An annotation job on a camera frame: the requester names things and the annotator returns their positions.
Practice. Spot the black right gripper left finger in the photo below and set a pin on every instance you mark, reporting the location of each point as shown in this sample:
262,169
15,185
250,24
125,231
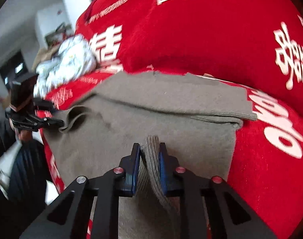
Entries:
89,207

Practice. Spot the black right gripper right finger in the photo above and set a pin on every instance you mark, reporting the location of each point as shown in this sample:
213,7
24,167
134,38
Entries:
209,208

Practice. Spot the grey knit sweater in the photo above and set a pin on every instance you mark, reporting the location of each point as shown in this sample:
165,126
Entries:
197,118

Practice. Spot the person's left hand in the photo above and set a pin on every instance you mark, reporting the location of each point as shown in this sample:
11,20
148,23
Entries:
22,135

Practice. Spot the dark television screen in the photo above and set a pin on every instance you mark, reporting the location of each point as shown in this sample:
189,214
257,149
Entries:
13,68

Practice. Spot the light floral cloth bundle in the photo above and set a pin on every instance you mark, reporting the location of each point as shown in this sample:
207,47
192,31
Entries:
73,59

